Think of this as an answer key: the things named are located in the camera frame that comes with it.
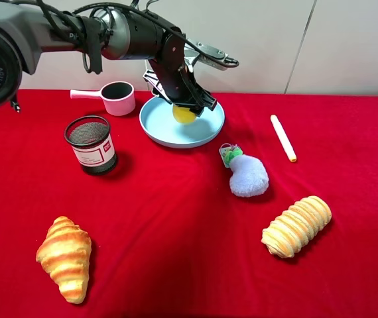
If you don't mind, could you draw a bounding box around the black mesh pen holder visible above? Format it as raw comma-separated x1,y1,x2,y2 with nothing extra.
64,115,118,176

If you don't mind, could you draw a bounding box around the light blue plate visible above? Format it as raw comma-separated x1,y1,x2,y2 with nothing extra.
139,97,225,149

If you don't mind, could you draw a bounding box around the pink saucepan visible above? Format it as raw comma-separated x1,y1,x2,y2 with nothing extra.
70,81,136,117

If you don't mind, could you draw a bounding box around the croissant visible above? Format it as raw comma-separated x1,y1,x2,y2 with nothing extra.
36,216,92,305

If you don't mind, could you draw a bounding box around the blue plush toy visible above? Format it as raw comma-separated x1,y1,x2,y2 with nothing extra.
229,154,269,197

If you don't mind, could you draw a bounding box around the yellow lemon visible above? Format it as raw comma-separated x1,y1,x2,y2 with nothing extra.
172,105,196,125

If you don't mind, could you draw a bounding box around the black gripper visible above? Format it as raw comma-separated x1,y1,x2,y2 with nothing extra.
143,32,216,117

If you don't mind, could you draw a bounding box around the white marker pen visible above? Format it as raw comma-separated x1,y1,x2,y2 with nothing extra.
271,115,297,162

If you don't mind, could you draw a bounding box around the striped bread roll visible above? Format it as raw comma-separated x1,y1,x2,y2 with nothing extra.
261,195,332,258

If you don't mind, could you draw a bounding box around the green keychain tag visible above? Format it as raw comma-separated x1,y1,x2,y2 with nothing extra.
219,143,243,168

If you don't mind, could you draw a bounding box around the red tablecloth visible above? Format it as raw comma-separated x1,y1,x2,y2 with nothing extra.
0,90,378,317

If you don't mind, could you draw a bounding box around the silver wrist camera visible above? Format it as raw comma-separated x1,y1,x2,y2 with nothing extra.
184,39,239,72

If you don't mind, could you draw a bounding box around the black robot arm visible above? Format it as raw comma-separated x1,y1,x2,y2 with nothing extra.
0,1,217,115

